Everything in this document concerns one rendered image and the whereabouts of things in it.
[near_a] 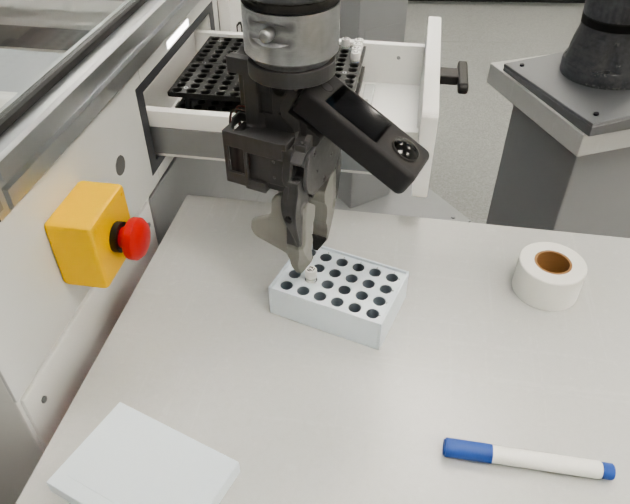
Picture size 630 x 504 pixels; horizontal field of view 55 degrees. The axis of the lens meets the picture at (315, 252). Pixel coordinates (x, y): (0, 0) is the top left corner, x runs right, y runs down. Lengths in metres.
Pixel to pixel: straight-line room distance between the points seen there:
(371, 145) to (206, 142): 0.30
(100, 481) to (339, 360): 0.24
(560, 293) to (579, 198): 0.52
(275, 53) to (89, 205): 0.22
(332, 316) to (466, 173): 1.73
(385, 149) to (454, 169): 1.83
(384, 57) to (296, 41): 0.46
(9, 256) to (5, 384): 0.11
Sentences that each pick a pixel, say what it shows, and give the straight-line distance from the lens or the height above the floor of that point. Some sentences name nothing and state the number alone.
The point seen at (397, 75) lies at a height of 0.85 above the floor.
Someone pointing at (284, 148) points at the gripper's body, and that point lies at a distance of 0.51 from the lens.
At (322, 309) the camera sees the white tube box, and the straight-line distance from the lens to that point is 0.61.
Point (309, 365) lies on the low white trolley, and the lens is 0.61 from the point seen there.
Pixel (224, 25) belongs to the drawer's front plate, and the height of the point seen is 0.89.
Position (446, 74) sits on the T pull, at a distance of 0.79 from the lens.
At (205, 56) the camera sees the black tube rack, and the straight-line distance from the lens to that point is 0.87.
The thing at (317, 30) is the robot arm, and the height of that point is 1.07.
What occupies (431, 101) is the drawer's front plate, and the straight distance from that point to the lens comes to 0.69.
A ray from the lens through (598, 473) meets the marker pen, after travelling 0.58.
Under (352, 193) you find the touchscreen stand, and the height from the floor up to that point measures 0.10.
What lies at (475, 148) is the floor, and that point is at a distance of 2.46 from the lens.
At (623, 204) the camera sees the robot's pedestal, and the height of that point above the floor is 0.56.
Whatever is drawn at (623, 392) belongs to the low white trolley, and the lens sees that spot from 0.66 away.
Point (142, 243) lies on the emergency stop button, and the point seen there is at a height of 0.88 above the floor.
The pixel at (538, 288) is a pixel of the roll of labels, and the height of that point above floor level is 0.79.
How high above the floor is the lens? 1.23
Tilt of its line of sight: 41 degrees down
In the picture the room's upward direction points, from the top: straight up
